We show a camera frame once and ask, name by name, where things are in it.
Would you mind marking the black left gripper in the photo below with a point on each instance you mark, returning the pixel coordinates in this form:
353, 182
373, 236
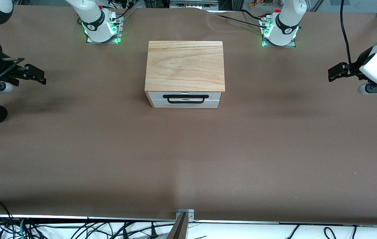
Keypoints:
354, 68

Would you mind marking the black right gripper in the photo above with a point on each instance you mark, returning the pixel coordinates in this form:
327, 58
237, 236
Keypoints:
5, 70

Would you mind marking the white-fronted wooden drawer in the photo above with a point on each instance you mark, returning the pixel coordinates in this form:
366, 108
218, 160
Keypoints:
215, 95

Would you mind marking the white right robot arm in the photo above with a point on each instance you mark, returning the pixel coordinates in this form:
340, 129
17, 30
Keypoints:
94, 16

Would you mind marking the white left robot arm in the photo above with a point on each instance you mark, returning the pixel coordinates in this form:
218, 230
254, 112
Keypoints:
286, 20

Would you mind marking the white lower drawer front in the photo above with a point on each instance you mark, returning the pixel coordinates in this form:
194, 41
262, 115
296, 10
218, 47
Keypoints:
213, 104

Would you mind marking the wooden drawer cabinet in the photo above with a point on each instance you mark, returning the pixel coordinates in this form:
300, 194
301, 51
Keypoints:
185, 64

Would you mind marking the grey metal equipment box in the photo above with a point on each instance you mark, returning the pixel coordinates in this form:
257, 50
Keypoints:
193, 4

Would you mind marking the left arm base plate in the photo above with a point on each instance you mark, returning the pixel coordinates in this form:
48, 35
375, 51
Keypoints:
292, 43

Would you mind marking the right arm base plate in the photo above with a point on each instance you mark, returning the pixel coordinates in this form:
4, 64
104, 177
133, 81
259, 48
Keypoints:
117, 36

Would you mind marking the aluminium table edge rail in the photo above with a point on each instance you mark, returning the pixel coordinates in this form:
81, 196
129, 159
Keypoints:
75, 217

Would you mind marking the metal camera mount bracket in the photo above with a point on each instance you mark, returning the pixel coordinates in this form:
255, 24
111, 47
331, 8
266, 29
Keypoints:
183, 224

